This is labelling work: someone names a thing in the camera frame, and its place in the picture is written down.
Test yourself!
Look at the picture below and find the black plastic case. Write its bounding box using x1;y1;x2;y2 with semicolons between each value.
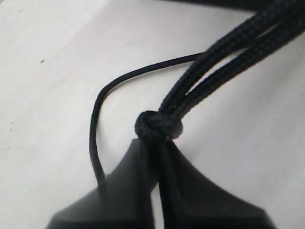
177;0;274;11

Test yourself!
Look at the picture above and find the black cord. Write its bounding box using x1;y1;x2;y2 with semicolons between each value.
89;0;305;187

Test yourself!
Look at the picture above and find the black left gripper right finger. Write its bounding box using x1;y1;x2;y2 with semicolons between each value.
158;141;266;229

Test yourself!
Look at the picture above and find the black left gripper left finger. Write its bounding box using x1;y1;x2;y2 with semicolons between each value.
47;139;156;229

